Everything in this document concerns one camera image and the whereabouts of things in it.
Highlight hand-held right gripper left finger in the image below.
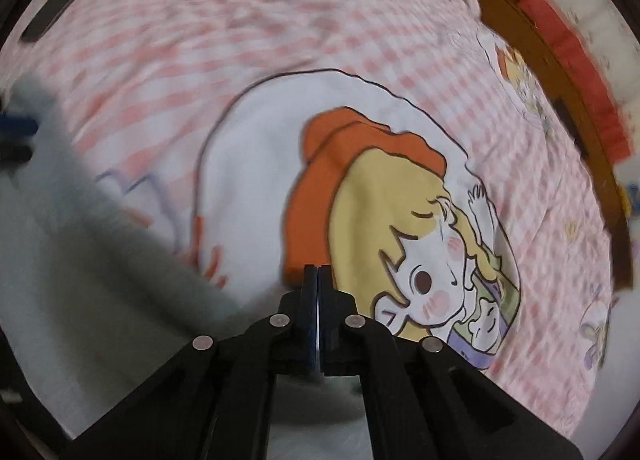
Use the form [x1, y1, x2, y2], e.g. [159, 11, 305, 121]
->
[65, 264, 319, 460]

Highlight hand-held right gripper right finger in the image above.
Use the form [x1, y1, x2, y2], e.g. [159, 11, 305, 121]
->
[318, 264, 583, 460]

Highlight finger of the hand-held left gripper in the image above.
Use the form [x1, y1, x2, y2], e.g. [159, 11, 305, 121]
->
[0, 141, 34, 162]
[0, 113, 39, 137]

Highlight grey pants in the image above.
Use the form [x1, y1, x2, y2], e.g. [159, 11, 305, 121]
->
[0, 73, 368, 460]

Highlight dark flat object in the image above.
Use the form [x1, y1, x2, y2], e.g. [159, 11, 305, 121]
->
[20, 0, 108, 44]

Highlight pink checked cartoon blanket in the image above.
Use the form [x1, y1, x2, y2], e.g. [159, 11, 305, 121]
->
[0, 0, 616, 441]

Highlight wooden headboard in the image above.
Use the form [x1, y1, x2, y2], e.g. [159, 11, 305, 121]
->
[405, 0, 636, 291]

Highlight wide red patterned curtain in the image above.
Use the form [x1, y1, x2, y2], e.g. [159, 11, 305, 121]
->
[517, 0, 633, 162]

